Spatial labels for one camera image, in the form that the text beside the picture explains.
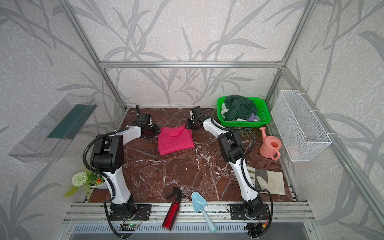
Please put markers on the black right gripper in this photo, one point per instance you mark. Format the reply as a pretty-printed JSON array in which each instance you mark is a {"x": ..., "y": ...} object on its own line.
[{"x": 192, "y": 124}]

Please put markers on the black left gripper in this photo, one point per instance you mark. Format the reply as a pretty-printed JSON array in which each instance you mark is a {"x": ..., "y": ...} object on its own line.
[{"x": 151, "y": 131}]

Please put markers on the magenta t-shirt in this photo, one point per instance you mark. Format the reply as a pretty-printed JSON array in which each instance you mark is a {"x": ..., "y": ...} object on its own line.
[{"x": 172, "y": 140}]

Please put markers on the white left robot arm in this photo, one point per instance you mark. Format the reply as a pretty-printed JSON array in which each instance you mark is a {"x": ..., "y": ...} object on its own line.
[{"x": 108, "y": 156}]

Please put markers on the white garment in basket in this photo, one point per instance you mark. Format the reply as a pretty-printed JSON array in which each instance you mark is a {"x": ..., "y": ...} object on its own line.
[{"x": 224, "y": 110}]

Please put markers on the dark green t-shirt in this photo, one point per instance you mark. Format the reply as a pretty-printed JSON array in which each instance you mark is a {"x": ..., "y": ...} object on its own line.
[{"x": 239, "y": 108}]

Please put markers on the lavender garment in basket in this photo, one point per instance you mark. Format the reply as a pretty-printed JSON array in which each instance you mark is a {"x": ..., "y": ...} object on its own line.
[{"x": 253, "y": 118}]

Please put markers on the green plastic laundry basket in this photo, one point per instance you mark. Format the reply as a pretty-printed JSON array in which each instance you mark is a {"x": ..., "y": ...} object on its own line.
[{"x": 263, "y": 114}]

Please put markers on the light blue garden trowel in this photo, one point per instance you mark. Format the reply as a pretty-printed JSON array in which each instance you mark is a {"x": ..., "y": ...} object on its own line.
[{"x": 199, "y": 204}]

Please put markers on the pink watering can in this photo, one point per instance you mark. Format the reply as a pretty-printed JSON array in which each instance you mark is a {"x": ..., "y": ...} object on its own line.
[{"x": 271, "y": 146}]

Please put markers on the artificial flower bouquet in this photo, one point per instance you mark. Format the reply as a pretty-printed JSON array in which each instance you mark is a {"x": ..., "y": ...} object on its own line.
[{"x": 86, "y": 180}]

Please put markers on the red spray bottle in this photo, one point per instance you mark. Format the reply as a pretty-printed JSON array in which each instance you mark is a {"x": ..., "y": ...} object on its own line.
[{"x": 173, "y": 211}]

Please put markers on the white green gardening glove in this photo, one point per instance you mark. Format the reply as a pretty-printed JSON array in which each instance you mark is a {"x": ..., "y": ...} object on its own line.
[{"x": 270, "y": 180}]

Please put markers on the clear plastic wall shelf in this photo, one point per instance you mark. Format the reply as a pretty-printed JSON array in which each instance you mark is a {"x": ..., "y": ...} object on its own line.
[{"x": 50, "y": 138}]

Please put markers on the white wire mesh basket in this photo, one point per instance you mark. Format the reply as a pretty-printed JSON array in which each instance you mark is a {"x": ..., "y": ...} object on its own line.
[{"x": 302, "y": 133}]

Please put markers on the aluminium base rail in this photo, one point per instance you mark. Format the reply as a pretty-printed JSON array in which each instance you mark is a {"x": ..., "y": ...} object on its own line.
[{"x": 227, "y": 217}]

